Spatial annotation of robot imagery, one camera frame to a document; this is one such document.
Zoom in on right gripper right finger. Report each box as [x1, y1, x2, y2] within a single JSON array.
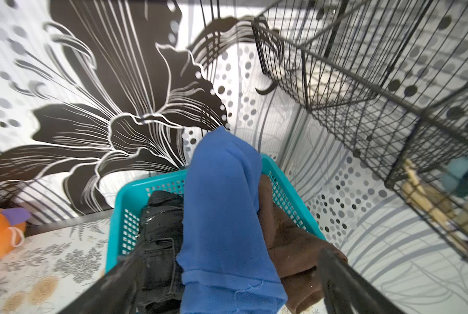
[[318, 249, 404, 314]]

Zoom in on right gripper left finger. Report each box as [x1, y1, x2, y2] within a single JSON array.
[[60, 248, 146, 314]]

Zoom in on blue long pants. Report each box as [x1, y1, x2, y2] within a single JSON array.
[[176, 127, 287, 313]]

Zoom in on orange fish plush toy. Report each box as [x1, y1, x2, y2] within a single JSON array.
[[0, 208, 31, 259]]

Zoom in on brown folded garment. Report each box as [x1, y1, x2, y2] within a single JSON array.
[[258, 175, 348, 313]]

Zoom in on dark grey folded garment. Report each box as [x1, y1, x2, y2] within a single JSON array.
[[136, 190, 185, 313]]

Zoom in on teal plastic basket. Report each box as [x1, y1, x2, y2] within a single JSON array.
[[105, 154, 324, 272]]

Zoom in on pale item in wire basket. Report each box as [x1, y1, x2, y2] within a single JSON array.
[[292, 70, 356, 107]]

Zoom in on black wire wall basket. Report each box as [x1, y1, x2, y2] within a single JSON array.
[[252, 1, 468, 263]]

